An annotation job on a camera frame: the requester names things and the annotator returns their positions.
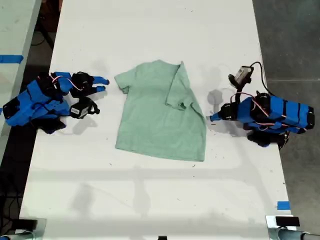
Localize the short black camera stalk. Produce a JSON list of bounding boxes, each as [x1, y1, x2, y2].
[[87, 99, 101, 116]]

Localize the black camera box white label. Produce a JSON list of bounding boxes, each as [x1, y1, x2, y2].
[[69, 97, 92, 120]]

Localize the black camera box grey face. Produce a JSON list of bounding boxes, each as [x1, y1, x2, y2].
[[227, 65, 254, 87]]

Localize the black camera cable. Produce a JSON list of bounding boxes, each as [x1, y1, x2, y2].
[[249, 61, 270, 96]]

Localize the white side table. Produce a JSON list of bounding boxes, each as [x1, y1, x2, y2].
[[0, 0, 43, 161]]

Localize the black clamp block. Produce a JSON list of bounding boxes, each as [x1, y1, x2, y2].
[[11, 218, 39, 231], [275, 216, 301, 228]]

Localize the grey metal bracket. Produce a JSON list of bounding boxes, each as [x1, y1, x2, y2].
[[265, 214, 305, 240]]

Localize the curved black camera stalk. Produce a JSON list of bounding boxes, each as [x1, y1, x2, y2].
[[230, 83, 249, 104]]

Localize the pale green T-shirt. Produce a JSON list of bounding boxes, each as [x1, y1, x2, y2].
[[114, 59, 207, 163]]

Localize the black floor cable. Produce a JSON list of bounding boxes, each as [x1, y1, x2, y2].
[[31, 23, 52, 47]]

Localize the short blue tape strip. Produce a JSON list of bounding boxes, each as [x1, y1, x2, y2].
[[276, 200, 291, 211]]

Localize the long blue tape strip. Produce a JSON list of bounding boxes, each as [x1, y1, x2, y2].
[[0, 54, 25, 64]]

